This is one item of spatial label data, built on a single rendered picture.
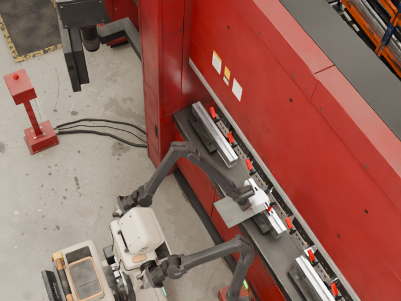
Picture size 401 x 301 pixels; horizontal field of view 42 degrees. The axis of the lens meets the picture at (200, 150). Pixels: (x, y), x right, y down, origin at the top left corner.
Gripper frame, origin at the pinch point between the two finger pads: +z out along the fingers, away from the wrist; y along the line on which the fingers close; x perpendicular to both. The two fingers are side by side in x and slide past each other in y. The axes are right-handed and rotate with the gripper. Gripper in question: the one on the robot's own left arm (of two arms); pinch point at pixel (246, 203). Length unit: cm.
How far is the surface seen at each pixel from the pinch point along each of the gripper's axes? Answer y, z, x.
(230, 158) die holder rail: 33.3, 7.4, -5.6
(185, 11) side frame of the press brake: 85, -69, -38
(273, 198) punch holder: -12.0, -16.9, -16.3
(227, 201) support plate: 7.1, -3.2, 8.8
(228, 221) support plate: -4.8, -5.7, 13.8
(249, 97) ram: 25, -60, -39
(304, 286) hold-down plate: -56, 13, -1
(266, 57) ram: 19, -91, -55
